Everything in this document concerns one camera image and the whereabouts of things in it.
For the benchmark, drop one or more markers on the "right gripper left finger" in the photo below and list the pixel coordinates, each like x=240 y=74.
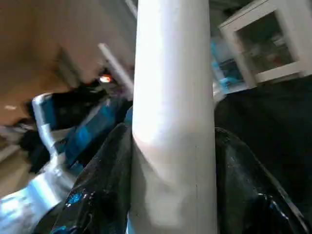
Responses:
x=102 y=195

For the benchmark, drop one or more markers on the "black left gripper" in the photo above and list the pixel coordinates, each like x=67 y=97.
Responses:
x=83 y=102

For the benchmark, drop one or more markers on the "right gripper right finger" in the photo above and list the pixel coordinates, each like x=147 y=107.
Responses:
x=253 y=195

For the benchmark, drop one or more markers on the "white plastic table leg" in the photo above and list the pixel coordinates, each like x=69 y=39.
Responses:
x=170 y=97

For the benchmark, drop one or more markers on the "blue stool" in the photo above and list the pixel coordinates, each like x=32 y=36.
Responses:
x=226 y=73

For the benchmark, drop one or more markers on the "white glass door cabinet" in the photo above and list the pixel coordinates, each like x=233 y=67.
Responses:
x=268 y=44

